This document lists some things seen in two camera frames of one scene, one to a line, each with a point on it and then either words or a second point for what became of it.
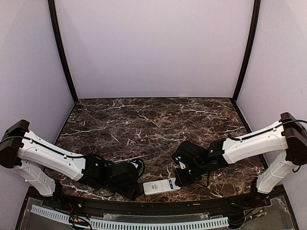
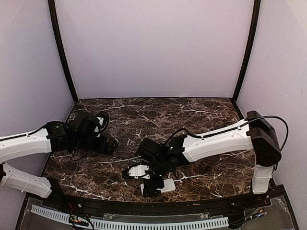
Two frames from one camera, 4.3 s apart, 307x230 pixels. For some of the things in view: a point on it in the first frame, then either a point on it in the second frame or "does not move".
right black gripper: x=180 y=180 -> x=152 y=191
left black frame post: x=60 y=40 does not move
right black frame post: x=256 y=8 does not move
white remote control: x=159 y=186 does not move
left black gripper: x=132 y=193 -> x=108 y=151
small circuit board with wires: x=78 y=220 does not move
